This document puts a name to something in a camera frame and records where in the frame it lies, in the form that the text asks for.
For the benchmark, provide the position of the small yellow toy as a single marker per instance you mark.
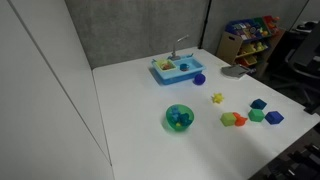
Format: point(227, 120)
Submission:
point(178, 124)

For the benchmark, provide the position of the green translucent bowl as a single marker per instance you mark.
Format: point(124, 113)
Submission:
point(169, 124)

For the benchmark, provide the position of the black equipment frame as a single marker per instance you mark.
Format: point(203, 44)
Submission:
point(296, 160)

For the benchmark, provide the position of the grey toy faucet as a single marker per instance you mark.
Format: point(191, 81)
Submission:
point(174, 51)

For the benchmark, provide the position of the black office chair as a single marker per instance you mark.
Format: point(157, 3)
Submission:
point(305, 56)

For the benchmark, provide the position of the purple spiky ball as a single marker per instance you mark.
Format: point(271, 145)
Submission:
point(199, 79)

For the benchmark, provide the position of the light blue toy figure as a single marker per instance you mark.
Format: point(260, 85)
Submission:
point(175, 114)

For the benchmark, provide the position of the blue toy sink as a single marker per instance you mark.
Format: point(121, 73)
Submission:
point(176, 77)

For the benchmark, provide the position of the small green basket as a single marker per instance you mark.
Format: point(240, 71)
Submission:
point(159, 63)

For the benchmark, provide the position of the royal blue block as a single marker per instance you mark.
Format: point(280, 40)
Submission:
point(274, 117)

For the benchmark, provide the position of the yellow spiky toy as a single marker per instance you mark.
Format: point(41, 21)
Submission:
point(217, 98)

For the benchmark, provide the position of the wooden toy bin shelf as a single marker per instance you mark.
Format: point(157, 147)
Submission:
point(230, 46)

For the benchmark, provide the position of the light green block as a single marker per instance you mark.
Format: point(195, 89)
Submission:
point(227, 119)

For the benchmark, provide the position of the grey flat tray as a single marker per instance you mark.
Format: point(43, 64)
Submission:
point(235, 71)

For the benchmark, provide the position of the orange toy in basket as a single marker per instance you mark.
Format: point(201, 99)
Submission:
point(166, 66)

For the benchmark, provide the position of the orange toy animal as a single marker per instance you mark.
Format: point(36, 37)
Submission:
point(240, 121)

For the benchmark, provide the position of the dark teal toy animal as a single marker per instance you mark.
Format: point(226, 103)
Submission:
point(186, 119)

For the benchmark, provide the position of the teal blue block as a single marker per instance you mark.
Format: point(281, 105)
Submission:
point(258, 104)

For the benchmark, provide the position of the small blue cup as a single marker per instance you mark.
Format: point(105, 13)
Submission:
point(184, 67)

